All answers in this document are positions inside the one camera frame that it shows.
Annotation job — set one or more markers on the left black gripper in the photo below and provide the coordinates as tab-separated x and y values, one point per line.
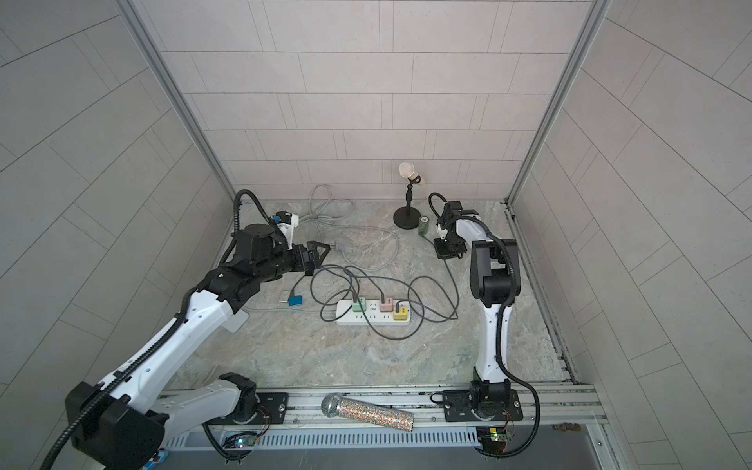
299	254

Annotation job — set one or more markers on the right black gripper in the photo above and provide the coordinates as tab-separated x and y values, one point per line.
445	252

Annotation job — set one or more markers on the green charger plug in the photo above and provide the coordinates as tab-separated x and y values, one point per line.
359	305

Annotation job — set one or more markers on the white power strip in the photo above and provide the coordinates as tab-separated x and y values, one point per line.
372	316

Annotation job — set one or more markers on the yellow charger plug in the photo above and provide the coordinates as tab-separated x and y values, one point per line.
401	312

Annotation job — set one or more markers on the pink charger plug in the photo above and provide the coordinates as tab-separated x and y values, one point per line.
387	306

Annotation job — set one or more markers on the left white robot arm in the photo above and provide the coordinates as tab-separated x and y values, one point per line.
121	421

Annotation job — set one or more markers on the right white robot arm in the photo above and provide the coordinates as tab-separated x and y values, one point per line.
495	282

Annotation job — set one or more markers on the green camouflage tape roll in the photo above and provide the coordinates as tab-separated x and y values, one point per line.
423	225

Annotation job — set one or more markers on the beige microphone on stand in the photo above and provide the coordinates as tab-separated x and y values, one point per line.
408	217

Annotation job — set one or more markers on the grey plastic holder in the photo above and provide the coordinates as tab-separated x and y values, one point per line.
236	321

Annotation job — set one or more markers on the glitter handheld microphone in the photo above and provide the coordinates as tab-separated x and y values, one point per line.
335	405

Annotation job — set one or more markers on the left circuit board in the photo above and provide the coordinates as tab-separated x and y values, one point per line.
241	441

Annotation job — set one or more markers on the circuit board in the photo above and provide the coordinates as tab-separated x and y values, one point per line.
493	440
241	441

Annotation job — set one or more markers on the right circuit board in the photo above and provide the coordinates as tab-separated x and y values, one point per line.
493	440

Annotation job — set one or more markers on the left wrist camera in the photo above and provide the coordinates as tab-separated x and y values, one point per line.
287	223

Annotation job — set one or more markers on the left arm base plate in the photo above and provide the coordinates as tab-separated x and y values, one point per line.
264	409

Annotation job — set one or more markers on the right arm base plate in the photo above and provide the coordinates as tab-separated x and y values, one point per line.
498	404

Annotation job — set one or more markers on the aluminium rail frame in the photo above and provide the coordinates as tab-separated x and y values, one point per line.
565	407

